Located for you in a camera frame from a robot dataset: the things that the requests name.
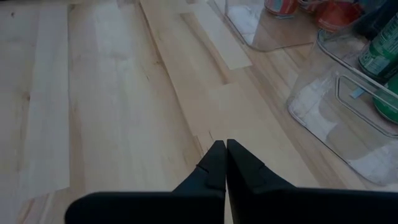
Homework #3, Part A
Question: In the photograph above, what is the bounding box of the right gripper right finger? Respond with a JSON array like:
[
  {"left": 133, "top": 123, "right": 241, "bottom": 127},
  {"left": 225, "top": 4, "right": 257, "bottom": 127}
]
[{"left": 226, "top": 138, "right": 398, "bottom": 224}]

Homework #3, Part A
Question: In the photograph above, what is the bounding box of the green Sprite can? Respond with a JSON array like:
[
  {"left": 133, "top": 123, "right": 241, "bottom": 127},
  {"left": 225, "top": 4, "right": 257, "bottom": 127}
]
[
  {"left": 358, "top": 14, "right": 398, "bottom": 84},
  {"left": 372, "top": 73, "right": 398, "bottom": 124}
]

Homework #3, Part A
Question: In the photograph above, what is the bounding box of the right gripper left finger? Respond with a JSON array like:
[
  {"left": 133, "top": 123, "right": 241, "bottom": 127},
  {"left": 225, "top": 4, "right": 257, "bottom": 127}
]
[{"left": 64, "top": 139, "right": 227, "bottom": 224}]

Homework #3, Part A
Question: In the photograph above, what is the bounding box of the clear plastic bin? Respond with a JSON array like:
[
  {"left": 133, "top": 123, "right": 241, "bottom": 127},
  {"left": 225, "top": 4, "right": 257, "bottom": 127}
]
[
  {"left": 286, "top": 18, "right": 398, "bottom": 192},
  {"left": 206, "top": 0, "right": 321, "bottom": 53}
]

